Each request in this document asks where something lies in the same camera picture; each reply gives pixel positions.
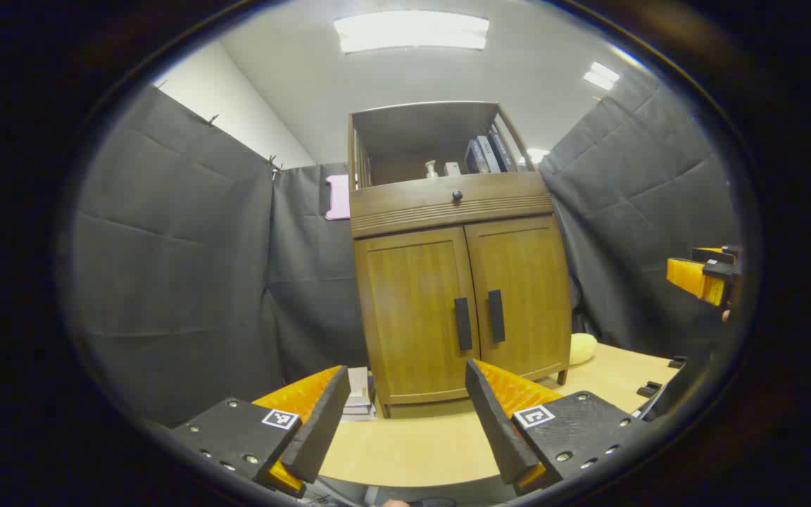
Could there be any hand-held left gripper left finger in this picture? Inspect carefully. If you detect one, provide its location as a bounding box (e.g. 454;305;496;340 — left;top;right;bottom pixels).
170;365;351;499

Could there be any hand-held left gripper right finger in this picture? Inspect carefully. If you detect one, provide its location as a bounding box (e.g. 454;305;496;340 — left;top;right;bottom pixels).
465;358;653;496

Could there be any wooden shoe cabinet door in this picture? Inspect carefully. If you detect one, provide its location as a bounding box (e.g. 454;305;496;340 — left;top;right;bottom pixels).
464;214;573;383
353;226;481;408

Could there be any wooden double-door shoe cabinet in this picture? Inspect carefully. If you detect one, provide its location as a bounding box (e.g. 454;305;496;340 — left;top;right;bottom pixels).
348;101;574;420

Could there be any wooden cabinet drawer black knob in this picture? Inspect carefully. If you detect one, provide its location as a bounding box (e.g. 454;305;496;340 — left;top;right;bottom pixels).
349;171;555;239

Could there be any white book orange print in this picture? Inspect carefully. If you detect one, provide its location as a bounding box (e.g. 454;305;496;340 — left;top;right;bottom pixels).
346;367;371;408

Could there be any yellow plush toy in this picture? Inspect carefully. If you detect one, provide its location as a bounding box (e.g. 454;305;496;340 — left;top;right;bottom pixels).
569;333;598;367

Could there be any black backdrop cloth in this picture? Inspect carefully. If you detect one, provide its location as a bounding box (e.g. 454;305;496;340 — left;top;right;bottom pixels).
61;67;744;430

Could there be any dark blue book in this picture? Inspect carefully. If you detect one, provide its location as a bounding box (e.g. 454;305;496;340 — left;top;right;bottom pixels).
477;135;503;173
465;139;491;175
488;132;517;173

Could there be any large ceiling light panel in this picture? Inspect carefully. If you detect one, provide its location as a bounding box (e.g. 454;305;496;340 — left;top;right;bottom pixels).
334;10;491;55

